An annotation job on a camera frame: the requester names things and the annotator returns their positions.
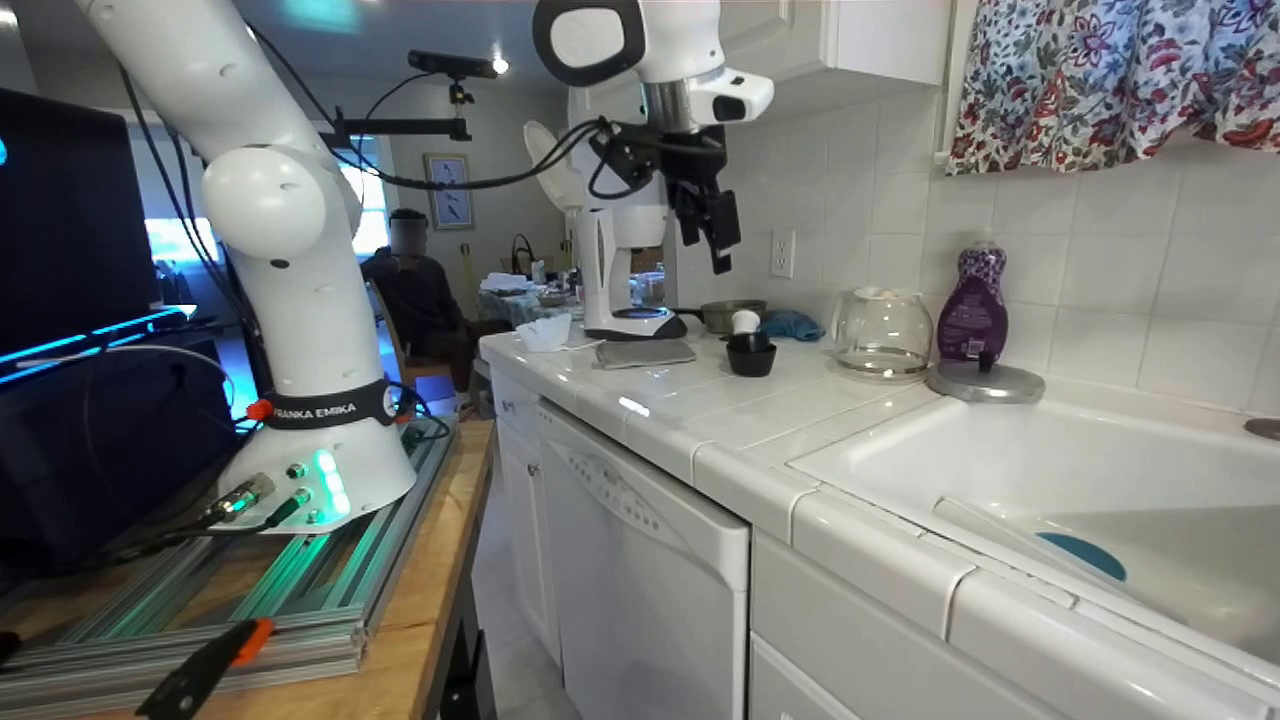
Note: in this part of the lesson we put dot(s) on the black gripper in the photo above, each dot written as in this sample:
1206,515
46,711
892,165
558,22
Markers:
691,165

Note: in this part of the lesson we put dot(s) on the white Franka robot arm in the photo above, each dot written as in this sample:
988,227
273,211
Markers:
302,306

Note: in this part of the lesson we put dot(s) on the white kitchen sink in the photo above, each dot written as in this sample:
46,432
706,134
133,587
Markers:
1065,482

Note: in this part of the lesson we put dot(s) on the blue terry towel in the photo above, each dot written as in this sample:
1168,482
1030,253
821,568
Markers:
793,325

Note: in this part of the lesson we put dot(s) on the white coffee maker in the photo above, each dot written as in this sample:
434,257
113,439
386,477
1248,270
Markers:
602,267

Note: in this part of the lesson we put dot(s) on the glass coffee carafe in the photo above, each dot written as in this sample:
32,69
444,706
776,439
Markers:
882,335

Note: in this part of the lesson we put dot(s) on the white upper cabinet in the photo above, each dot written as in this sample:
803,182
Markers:
843,39

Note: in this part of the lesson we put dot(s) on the purple dish soap bottle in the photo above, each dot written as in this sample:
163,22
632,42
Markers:
972,312

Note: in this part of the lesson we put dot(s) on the seated person in dark clothes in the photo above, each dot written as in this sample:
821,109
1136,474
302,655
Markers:
420,303

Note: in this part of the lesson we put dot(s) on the white dishwasher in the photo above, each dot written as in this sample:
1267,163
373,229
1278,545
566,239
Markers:
643,575

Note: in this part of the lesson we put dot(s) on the white lower cabinets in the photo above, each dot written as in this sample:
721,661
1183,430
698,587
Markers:
520,534

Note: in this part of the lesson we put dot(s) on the floral window curtain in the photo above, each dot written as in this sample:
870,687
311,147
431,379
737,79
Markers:
1107,72

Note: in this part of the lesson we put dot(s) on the brushed metal faucet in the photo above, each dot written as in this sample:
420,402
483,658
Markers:
1267,430

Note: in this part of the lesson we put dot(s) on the black computer monitor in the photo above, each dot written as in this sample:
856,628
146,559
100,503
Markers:
82,335

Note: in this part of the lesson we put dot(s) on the white wall outlet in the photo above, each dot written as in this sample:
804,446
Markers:
783,253

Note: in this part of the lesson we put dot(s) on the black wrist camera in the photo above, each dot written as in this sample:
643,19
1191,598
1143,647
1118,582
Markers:
622,163

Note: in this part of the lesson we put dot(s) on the framed wall picture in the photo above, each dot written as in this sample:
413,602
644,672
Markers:
451,189

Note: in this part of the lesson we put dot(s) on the black camera on boom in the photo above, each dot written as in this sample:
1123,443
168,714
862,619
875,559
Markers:
451,64

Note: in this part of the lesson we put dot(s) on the aluminium base frame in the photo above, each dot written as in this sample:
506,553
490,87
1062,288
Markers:
264,602

